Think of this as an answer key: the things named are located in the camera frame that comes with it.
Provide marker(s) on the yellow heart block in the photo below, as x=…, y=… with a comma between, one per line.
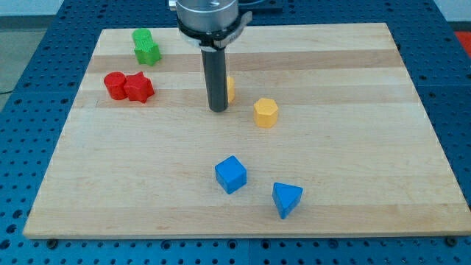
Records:
x=231, y=92

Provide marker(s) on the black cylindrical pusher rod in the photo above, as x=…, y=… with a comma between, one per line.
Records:
x=216, y=79

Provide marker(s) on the red cylinder block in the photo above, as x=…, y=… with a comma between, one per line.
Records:
x=114, y=83

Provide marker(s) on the red star block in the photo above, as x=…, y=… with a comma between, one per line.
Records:
x=138, y=87

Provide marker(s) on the blue triangle block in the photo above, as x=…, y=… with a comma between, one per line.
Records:
x=286, y=198

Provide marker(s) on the green cylinder block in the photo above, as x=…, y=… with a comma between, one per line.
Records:
x=142, y=38

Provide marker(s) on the wooden board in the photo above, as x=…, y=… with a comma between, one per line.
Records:
x=351, y=131

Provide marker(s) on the blue cube block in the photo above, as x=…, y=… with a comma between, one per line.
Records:
x=231, y=174

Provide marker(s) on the yellow hexagon block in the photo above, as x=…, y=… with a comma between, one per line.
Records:
x=265, y=113

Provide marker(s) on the green star block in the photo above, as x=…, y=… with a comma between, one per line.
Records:
x=148, y=53

